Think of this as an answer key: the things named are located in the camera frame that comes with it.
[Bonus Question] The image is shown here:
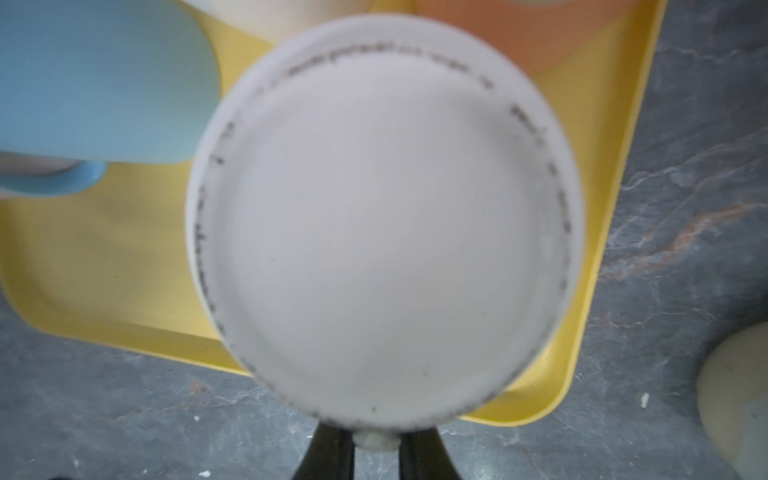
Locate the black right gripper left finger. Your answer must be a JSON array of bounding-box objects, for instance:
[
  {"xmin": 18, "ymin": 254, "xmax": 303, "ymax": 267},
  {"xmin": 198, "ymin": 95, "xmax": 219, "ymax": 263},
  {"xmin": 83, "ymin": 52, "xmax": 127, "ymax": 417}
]
[{"xmin": 292, "ymin": 423, "xmax": 355, "ymax": 480}]

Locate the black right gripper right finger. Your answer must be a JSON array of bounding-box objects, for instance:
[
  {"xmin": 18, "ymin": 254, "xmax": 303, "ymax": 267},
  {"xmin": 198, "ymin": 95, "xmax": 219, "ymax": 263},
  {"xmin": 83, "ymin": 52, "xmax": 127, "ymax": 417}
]
[{"xmin": 399, "ymin": 428, "xmax": 461, "ymax": 480}]

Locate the speckled white mug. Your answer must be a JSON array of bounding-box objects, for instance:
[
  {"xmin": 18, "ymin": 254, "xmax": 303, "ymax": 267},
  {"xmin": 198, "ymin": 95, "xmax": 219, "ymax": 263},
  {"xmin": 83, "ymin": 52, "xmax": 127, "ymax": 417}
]
[{"xmin": 696, "ymin": 322, "xmax": 767, "ymax": 479}]

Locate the cream mug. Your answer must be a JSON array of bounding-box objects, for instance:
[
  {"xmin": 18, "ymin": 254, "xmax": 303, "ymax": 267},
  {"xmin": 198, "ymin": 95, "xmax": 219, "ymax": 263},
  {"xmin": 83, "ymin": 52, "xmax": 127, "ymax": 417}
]
[{"xmin": 185, "ymin": 14, "xmax": 585, "ymax": 433}]

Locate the pink mug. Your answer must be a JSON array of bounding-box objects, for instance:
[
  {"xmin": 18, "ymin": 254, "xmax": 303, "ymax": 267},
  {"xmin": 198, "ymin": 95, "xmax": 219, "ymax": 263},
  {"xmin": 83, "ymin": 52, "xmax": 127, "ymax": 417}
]
[{"xmin": 1, "ymin": 152, "xmax": 81, "ymax": 200}]

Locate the white ribbed mug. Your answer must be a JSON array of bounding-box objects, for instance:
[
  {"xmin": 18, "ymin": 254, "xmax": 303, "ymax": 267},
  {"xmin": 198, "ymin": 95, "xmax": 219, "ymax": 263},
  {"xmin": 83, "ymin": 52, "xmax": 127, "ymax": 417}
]
[{"xmin": 185, "ymin": 0, "xmax": 372, "ymax": 43}]

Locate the light blue mug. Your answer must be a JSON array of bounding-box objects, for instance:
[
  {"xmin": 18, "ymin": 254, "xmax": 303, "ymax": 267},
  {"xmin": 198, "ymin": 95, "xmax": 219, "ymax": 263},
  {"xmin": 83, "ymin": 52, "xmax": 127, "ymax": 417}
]
[{"xmin": 1, "ymin": 1, "xmax": 221, "ymax": 193}]

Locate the orange mug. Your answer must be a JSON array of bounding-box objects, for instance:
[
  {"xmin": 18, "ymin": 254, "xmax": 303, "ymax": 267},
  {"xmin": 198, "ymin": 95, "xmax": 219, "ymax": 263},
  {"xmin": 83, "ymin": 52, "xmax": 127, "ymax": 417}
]
[{"xmin": 415, "ymin": 0, "xmax": 637, "ymax": 75}]

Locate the yellow plastic tray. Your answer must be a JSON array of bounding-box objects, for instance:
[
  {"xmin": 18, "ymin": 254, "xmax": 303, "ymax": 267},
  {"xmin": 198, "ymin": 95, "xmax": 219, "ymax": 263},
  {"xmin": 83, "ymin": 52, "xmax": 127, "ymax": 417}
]
[{"xmin": 1, "ymin": 1, "xmax": 666, "ymax": 427}]

